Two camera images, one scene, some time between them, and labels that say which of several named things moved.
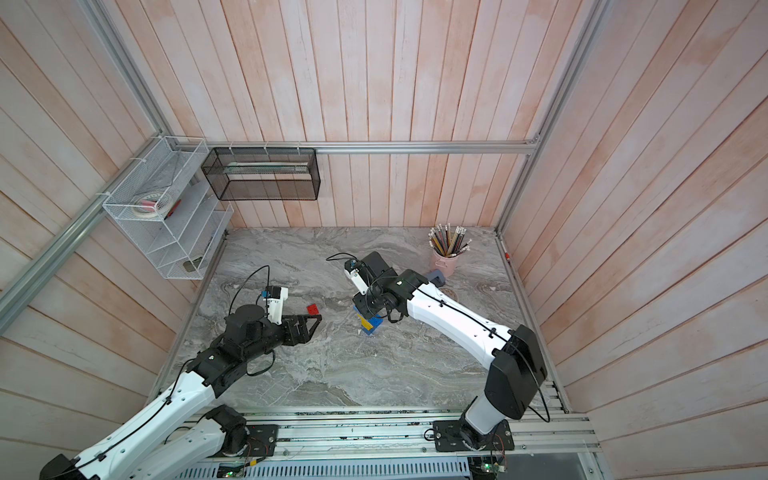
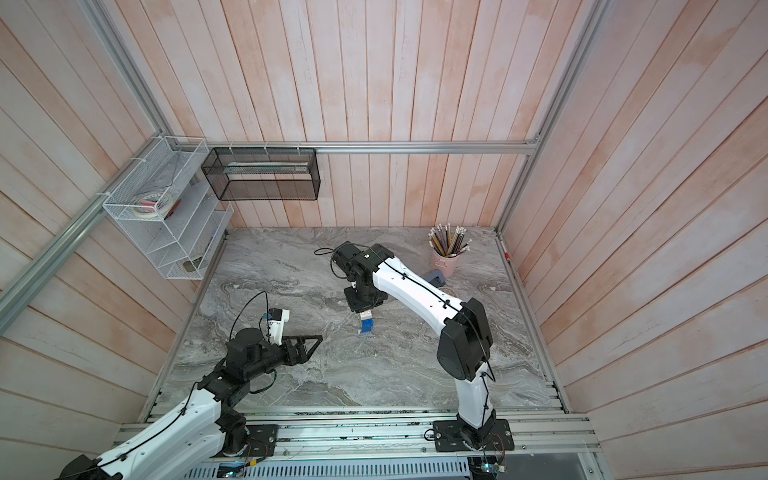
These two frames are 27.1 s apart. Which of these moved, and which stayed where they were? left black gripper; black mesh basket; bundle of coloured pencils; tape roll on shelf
Moved: left black gripper
Stayed: tape roll on shelf; bundle of coloured pencils; black mesh basket
